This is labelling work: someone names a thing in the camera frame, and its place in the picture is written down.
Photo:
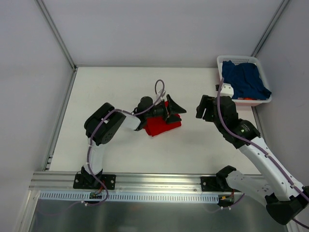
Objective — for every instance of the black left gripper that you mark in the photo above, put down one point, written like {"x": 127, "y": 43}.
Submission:
{"x": 166, "y": 111}

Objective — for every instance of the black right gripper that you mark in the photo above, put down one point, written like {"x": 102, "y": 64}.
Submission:
{"x": 210, "y": 108}

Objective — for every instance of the red t shirt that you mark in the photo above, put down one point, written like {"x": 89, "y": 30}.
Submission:
{"x": 156, "y": 125}

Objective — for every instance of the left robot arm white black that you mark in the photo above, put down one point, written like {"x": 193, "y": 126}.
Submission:
{"x": 102, "y": 126}

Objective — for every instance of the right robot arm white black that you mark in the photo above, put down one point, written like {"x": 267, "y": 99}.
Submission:
{"x": 283, "y": 196}

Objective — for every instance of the blue t shirt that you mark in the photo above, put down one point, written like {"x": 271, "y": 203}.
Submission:
{"x": 245, "y": 81}

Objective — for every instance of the white plastic laundry basket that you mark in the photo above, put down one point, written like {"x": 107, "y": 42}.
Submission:
{"x": 244, "y": 59}

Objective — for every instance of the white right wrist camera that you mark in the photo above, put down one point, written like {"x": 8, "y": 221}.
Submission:
{"x": 226, "y": 90}

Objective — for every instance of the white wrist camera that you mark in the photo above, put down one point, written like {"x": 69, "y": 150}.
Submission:
{"x": 226, "y": 90}
{"x": 160, "y": 94}

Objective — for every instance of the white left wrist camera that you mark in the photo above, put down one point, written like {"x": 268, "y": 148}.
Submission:
{"x": 160, "y": 94}

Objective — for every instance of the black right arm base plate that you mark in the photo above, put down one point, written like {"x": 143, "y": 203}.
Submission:
{"x": 207, "y": 183}

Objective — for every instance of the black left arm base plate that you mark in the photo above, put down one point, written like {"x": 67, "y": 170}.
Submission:
{"x": 108, "y": 180}

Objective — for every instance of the white slotted cable duct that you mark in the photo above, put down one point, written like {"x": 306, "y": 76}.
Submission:
{"x": 129, "y": 197}

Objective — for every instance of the aluminium mounting rail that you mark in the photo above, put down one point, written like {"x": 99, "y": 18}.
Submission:
{"x": 125, "y": 182}

